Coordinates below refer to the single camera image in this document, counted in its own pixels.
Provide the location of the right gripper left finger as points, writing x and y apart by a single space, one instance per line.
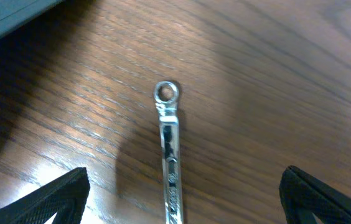
63 198

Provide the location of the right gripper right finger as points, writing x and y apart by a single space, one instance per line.
305 198

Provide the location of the silver ring wrench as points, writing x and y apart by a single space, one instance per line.
166 95

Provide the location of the dark green open box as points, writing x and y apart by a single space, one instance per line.
15 13

